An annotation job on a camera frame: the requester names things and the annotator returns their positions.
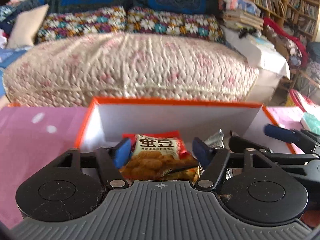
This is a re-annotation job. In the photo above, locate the wooden bookshelf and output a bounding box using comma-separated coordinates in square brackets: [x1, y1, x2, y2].
[253, 0, 319, 43]

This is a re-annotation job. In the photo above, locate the right floral cushion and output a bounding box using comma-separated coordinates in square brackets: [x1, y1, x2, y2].
[127, 7, 225, 43]

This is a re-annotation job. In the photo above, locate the blue striped blanket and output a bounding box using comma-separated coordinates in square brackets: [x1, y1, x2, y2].
[0, 46, 31, 96]

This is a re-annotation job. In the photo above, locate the stack of books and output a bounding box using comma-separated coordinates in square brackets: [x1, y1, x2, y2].
[219, 0, 264, 31]

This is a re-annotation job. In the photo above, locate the red fish tofu packet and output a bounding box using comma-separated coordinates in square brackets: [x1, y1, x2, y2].
[120, 131, 199, 180]

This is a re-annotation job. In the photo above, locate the silver foil packet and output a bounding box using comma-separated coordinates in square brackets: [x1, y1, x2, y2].
[204, 129, 233, 180]

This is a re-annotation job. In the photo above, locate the orange cardboard box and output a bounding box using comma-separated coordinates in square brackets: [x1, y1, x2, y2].
[74, 96, 301, 181]

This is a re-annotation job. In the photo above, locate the pink floral tablecloth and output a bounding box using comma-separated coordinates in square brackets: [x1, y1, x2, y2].
[1, 107, 302, 228]

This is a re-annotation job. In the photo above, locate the white cloth covered stand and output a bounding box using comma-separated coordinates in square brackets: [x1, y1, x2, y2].
[222, 26, 290, 104]

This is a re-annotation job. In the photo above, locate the floral cushion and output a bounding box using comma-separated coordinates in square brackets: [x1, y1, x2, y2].
[36, 6, 127, 43]
[127, 7, 225, 43]

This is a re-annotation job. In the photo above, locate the beige pillow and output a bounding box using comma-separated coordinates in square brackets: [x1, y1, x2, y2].
[7, 4, 49, 49]

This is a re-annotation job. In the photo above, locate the quilted beige sofa cover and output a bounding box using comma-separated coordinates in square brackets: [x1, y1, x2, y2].
[3, 33, 259, 107]

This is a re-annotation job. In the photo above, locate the teal tissue pack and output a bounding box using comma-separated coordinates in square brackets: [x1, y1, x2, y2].
[300, 112, 320, 135]

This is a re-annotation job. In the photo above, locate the left floral cushion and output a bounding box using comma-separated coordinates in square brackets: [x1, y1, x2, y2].
[36, 6, 127, 43]

